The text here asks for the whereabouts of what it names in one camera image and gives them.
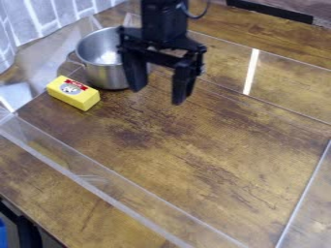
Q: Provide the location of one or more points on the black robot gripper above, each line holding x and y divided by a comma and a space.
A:
160, 43

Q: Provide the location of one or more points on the yellow butter block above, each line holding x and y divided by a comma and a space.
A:
73, 92

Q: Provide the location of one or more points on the stainless steel pot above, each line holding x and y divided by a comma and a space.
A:
99, 56

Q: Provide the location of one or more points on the black table leg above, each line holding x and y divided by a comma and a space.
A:
29, 236

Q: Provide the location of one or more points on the black bar at back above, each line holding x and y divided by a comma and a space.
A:
271, 11

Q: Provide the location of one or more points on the clear acrylic tray walls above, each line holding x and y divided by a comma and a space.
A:
224, 172

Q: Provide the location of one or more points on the white grid curtain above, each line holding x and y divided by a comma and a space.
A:
28, 20

